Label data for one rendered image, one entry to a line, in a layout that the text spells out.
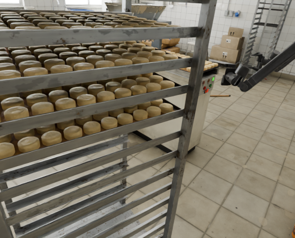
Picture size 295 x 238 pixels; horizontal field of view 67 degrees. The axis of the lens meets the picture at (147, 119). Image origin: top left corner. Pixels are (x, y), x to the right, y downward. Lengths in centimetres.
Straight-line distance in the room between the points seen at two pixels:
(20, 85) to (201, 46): 49
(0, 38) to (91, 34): 17
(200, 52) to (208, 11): 11
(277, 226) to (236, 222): 30
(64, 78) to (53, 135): 18
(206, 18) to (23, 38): 46
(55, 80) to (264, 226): 177
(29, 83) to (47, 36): 10
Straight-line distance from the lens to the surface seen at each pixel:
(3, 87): 52
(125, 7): 106
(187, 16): 642
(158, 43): 265
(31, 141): 64
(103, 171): 134
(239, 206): 203
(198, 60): 72
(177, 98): 197
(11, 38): 50
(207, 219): 185
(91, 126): 68
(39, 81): 53
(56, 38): 52
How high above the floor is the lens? 141
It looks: 29 degrees down
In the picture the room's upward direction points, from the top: 4 degrees clockwise
